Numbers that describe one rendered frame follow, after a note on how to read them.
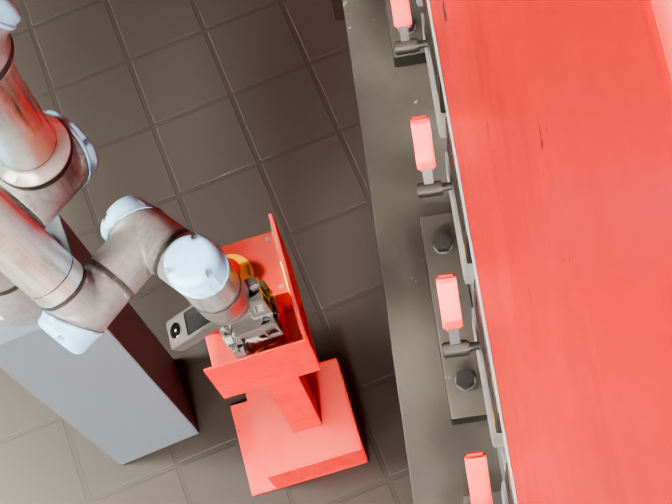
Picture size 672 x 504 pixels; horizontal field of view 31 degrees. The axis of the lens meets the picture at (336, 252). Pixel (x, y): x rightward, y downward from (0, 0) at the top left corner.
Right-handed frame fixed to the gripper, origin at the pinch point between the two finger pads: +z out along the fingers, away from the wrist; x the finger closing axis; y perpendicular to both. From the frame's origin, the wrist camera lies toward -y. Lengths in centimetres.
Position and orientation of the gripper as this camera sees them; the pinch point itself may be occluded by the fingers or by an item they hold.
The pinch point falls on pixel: (247, 344)
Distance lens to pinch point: 186.7
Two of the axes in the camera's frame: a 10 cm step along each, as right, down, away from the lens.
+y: 9.4, -3.2, -0.8
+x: -2.6, -8.8, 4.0
